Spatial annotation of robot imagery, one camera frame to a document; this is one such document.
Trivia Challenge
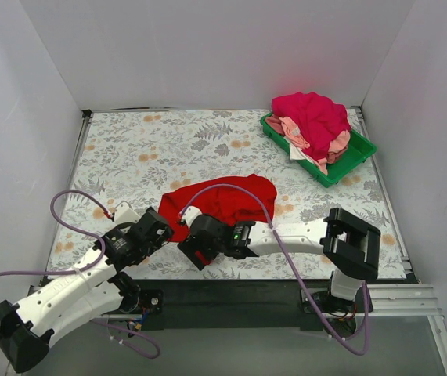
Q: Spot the white garment in tray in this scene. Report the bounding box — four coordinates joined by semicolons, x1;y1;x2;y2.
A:
289;144;308;161

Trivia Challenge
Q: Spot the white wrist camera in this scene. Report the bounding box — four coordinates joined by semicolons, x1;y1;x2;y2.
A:
113;201;140;225
181;206;202;227

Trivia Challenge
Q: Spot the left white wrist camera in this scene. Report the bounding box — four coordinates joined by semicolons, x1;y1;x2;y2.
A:
113;201;140;225

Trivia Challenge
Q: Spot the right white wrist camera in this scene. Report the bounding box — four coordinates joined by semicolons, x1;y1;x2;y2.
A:
181;206;202;227

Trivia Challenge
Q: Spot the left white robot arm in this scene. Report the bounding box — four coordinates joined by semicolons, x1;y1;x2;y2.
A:
0;208;173;373

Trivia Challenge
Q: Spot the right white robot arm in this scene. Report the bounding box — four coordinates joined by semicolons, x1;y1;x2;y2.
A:
178;206;381;316

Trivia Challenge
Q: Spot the green plastic tray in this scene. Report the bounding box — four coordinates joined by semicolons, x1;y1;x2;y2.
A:
260;112;377;188

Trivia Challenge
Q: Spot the pink t shirt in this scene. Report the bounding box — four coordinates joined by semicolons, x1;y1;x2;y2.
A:
265;115;351;168

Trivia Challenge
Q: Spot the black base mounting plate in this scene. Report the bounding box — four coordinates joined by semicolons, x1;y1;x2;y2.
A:
128;278;373;332

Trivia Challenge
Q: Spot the red t shirt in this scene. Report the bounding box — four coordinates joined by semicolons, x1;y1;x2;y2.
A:
159;174;277;224

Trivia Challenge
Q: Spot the aluminium frame rail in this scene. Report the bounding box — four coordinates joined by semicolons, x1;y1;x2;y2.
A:
369;284;447;375

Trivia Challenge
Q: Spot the floral table cloth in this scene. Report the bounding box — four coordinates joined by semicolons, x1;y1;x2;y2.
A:
48;110;406;280

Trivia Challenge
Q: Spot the magenta t shirt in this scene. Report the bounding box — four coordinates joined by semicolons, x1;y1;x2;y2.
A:
271;92;351;160

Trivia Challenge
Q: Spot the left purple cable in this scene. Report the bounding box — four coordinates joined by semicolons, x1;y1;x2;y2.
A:
0;189;160;360

